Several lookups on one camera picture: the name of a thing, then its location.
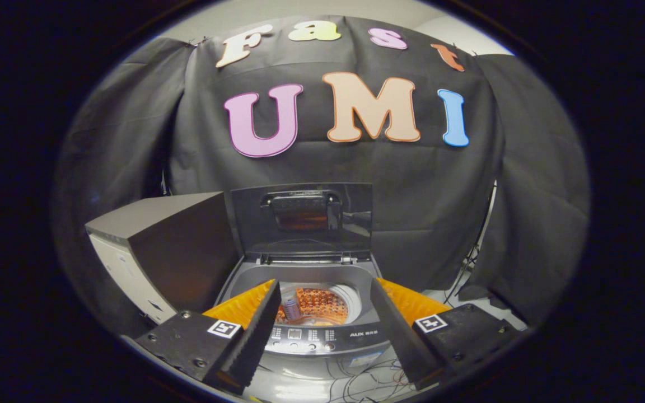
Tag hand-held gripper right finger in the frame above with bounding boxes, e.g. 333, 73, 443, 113
368, 277, 522, 391

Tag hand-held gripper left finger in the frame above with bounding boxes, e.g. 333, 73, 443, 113
135, 279, 283, 396

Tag black floor cables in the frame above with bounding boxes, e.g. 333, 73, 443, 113
255, 358, 419, 401

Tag black stand pole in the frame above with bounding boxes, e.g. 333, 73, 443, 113
445, 182, 498, 306

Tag dark washing machine lid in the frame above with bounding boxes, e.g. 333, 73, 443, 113
231, 182, 373, 265

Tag grey and white cabinet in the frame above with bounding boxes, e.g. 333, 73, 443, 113
85, 191, 240, 325

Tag grey washing machine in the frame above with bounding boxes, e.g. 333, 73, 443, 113
213, 253, 397, 401

